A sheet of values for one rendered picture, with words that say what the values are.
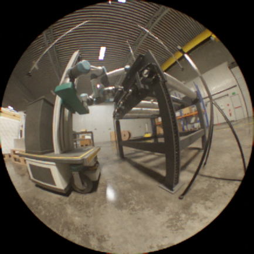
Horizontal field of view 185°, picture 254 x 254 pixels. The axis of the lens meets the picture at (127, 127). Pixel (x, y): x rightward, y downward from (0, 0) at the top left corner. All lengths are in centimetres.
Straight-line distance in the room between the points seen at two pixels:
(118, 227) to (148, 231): 13
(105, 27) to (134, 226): 851
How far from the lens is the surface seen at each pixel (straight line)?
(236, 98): 983
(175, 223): 47
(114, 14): 802
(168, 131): 49
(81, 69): 72
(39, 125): 82
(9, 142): 312
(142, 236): 44
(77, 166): 58
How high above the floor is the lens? 42
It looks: 6 degrees up
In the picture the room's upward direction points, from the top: 7 degrees counter-clockwise
